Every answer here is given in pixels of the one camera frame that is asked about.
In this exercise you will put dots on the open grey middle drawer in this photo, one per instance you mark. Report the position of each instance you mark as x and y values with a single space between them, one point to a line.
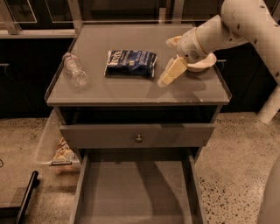
138 188

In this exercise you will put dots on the round metal drawer knob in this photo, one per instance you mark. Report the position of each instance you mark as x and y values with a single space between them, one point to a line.
139 139

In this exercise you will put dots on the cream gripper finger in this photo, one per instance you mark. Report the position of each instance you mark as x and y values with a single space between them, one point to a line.
172 42
173 69

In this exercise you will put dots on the grey top drawer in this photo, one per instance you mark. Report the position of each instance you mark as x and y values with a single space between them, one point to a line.
119 136

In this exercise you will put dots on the black metal bar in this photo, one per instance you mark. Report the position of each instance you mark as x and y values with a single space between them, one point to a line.
18 212

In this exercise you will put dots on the snack packets in bin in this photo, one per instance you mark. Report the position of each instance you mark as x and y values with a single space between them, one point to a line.
63 151

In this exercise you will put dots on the metal window frame rail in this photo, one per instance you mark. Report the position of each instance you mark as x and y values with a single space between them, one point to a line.
18 16

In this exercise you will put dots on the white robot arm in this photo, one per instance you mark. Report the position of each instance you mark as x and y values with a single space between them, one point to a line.
239 22

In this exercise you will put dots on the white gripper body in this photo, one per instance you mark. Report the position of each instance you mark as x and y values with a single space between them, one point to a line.
189 48

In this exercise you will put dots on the white paper bowl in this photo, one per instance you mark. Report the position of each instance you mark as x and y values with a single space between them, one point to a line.
208 61

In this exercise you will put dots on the blue chip bag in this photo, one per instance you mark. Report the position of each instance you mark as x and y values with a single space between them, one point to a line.
130 63

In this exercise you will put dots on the clear plastic storage bin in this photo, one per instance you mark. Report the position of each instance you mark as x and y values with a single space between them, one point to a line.
47 146

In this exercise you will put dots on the grey drawer cabinet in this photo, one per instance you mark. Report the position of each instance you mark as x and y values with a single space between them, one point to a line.
191 98

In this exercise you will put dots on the clear plastic water bottle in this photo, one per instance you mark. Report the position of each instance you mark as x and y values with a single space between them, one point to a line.
75 71

